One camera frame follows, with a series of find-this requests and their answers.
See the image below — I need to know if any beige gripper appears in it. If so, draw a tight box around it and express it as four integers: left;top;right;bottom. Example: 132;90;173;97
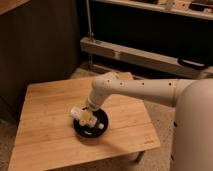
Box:
79;99;101;126

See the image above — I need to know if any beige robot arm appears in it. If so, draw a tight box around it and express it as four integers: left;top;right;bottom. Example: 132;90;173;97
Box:
85;72;213;171

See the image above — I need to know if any black ceramic bowl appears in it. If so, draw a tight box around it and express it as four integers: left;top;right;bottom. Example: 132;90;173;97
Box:
73;109;108;138

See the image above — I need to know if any wooden table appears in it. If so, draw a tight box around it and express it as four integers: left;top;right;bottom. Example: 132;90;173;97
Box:
8;77;160;171

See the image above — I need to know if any metal pole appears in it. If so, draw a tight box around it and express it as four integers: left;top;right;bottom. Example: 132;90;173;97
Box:
86;0;94;40

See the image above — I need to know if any grey metal beam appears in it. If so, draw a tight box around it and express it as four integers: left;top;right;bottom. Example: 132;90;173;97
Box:
80;37;213;79

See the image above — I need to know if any wooden shelf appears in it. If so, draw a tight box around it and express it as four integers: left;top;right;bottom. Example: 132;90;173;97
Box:
95;0;213;21

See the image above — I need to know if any black handle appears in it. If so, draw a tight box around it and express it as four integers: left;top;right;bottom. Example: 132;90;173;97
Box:
177;58;209;70

